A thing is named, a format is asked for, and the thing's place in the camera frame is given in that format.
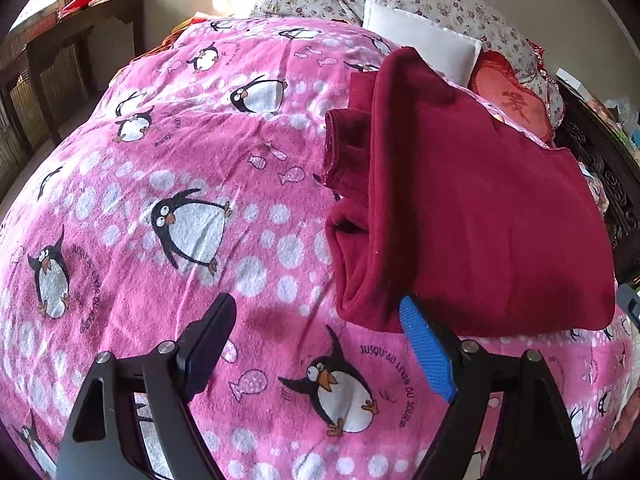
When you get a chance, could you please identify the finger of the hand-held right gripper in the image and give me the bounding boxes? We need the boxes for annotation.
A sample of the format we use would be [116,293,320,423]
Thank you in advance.
[616,284,640,333]

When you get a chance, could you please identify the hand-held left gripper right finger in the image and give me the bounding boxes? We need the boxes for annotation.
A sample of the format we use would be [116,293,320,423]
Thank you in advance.
[398,294,583,480]

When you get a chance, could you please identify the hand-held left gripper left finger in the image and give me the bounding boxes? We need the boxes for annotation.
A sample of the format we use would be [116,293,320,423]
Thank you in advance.
[55,292,238,480]

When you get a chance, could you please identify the dark red sweater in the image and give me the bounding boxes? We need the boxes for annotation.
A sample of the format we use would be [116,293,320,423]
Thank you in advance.
[322,46,617,337]

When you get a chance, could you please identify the crumpled colourful clothes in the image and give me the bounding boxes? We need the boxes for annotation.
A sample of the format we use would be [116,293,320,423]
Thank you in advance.
[575,160,612,217]

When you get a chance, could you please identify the carved dark wooden headboard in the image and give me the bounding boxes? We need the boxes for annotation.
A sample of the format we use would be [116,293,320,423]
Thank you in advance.
[552,77,640,281]

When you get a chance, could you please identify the pile of colourful packets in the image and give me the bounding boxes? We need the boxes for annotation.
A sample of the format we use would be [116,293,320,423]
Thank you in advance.
[585,92,640,153]

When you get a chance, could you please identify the pink penguin blanket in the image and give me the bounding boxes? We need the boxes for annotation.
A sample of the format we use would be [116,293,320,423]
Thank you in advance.
[0,14,636,480]

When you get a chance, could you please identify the red heart cushion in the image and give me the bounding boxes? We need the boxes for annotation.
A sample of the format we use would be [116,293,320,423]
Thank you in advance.
[467,50,556,148]

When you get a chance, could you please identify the flat white box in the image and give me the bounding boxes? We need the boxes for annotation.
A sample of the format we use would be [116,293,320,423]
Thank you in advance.
[555,67,585,92]

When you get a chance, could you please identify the red patterned cloth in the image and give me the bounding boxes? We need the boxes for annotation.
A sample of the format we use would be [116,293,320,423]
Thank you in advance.
[530,44,557,86]

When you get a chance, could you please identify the white pillow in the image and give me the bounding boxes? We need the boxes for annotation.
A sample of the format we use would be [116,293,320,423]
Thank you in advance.
[361,0,483,86]

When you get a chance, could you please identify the dark wooden side table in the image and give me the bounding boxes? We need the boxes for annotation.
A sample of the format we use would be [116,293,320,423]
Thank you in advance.
[0,0,146,161]

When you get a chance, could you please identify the window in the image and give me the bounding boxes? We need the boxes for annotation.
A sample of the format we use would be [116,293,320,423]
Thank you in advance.
[7,0,66,43]

